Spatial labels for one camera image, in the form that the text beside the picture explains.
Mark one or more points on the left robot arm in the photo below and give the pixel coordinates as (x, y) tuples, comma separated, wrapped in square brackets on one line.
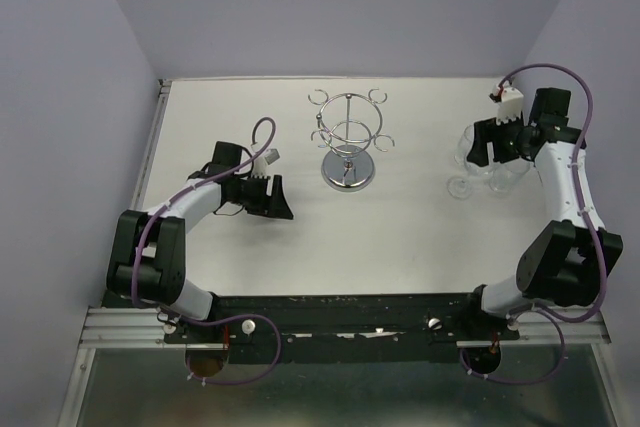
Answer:
[(148, 258)]

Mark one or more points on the clear wine glass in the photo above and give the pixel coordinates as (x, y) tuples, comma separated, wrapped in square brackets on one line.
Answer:
[(464, 145)]

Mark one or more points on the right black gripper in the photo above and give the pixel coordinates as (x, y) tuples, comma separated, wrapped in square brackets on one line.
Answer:
[(488, 131)]

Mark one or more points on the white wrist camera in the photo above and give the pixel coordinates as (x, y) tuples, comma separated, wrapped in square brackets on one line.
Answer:
[(262, 163), (510, 103)]

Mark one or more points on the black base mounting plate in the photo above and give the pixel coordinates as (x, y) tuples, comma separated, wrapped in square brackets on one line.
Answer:
[(340, 329)]

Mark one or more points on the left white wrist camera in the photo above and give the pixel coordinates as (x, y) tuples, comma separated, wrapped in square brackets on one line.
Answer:
[(262, 163)]

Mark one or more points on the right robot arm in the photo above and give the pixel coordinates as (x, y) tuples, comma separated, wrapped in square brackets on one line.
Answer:
[(566, 263)]

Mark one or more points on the aluminium rail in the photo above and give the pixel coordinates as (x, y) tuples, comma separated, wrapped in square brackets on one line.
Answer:
[(532, 328)]

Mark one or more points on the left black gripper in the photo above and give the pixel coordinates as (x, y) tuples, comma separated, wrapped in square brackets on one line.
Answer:
[(275, 205)]

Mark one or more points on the chrome wine glass rack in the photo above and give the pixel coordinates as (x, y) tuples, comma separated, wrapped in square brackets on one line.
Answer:
[(348, 166)]

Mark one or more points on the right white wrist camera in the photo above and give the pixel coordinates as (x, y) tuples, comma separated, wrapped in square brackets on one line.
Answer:
[(510, 103)]

